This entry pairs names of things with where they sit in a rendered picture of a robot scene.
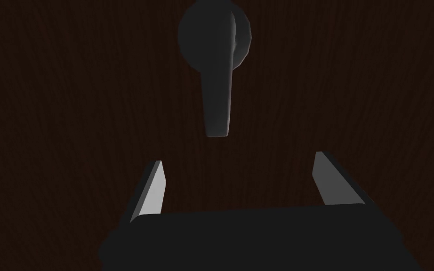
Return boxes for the dark grey door handle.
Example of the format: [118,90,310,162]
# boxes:
[177,0,252,138]

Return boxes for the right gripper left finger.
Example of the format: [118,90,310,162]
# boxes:
[129,159,167,223]

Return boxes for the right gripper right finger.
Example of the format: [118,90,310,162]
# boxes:
[312,151,375,207]

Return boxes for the dark brown wooden door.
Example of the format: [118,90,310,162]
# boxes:
[0,0,434,271]

